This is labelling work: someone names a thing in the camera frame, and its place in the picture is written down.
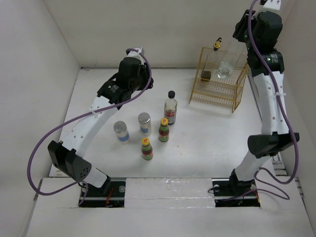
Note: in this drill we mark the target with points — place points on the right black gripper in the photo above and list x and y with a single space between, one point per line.
241 26

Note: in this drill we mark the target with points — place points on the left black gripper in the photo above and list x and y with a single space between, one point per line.
144 70

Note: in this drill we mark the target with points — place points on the clear square oil bottle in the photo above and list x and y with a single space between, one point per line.
233 53

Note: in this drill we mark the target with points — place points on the dark liquid square bottle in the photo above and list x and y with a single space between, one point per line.
206 74

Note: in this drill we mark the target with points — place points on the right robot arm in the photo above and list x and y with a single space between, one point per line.
260 32

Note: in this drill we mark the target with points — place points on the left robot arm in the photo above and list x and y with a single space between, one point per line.
134 74

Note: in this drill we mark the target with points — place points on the red label clear bottle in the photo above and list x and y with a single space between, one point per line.
170 108

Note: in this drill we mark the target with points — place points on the blue label shaker jar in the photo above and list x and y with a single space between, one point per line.
144 120

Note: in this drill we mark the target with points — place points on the yellow cap sauce bottle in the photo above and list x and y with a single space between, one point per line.
146 149
163 130

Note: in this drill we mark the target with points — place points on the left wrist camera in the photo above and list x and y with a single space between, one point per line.
135 53

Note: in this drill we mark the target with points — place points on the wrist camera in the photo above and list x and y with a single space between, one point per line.
271 5
135 53

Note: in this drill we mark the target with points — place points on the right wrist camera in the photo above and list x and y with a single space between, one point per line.
271 5

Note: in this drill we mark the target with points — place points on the yellow wire rack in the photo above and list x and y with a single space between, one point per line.
217 92

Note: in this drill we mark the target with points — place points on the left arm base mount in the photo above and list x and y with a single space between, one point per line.
114 196

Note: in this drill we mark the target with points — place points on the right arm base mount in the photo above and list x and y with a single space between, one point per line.
227 194

